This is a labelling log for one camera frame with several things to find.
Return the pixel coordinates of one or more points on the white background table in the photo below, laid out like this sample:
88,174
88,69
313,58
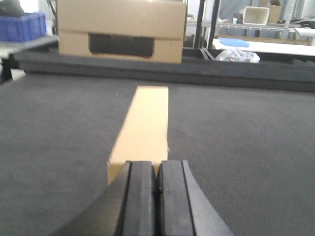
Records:
279,48

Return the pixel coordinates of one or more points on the dark grey table edge rail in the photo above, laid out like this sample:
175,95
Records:
277,76

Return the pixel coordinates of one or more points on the beige plastic bin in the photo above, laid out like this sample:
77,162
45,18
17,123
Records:
255,15

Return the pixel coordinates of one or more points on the blue flat tray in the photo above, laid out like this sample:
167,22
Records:
233,42

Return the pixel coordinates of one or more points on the small brown cardboard package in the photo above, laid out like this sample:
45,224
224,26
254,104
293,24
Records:
143,135

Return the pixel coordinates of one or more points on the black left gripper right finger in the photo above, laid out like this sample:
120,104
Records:
182,207

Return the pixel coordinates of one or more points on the crumpled clear plastic bag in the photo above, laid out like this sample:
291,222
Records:
237,55

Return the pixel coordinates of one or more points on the blue plastic crate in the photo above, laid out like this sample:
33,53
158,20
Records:
23,29

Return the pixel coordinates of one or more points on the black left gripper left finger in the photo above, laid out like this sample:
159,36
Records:
125,208

